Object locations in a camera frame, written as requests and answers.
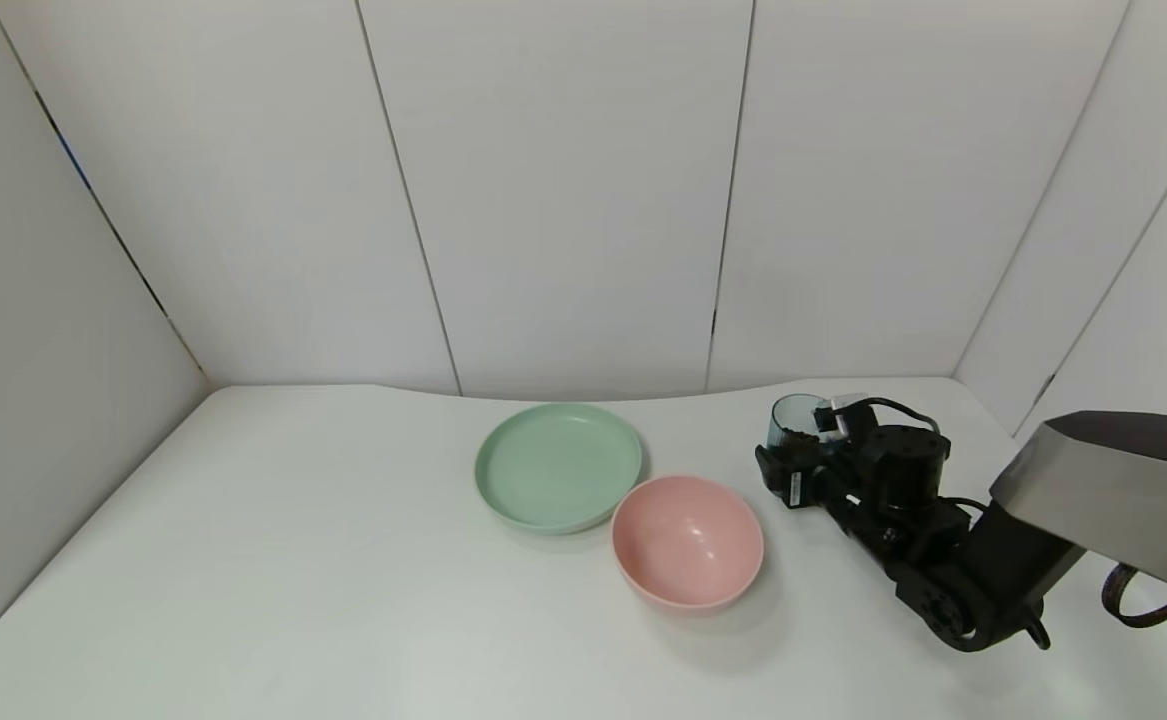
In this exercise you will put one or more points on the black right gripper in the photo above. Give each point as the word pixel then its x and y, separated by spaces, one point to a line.
pixel 794 489

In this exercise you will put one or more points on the teal translucent ribbed cup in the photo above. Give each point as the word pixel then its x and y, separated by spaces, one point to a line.
pixel 791 412

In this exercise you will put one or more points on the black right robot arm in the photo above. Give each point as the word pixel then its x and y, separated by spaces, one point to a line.
pixel 1123 480

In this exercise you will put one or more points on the pink plastic bowl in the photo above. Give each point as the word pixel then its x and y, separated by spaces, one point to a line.
pixel 688 545

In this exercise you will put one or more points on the pale green plastic plate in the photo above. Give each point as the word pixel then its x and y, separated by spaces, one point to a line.
pixel 553 465

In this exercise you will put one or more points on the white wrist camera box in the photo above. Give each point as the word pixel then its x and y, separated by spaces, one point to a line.
pixel 848 415

